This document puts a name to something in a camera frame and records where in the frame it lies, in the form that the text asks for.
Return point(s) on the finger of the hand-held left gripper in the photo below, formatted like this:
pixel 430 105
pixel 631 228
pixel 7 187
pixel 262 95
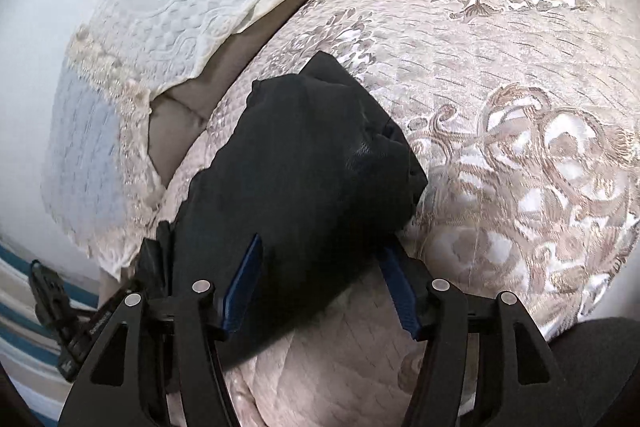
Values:
pixel 152 267

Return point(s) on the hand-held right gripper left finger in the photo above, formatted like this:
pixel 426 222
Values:
pixel 242 287

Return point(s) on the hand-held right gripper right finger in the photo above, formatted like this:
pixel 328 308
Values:
pixel 400 292

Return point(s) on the black jacket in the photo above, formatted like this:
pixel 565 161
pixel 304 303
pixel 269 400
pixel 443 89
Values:
pixel 300 167

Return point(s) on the teal striped cloth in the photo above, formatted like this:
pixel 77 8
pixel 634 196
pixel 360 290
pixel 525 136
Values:
pixel 25 332

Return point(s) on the grey sofa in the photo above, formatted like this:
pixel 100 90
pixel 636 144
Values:
pixel 175 122

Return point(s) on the person's dark clothing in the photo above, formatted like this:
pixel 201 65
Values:
pixel 600 372

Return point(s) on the pink quilted bedspread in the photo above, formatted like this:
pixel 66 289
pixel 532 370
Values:
pixel 500 57

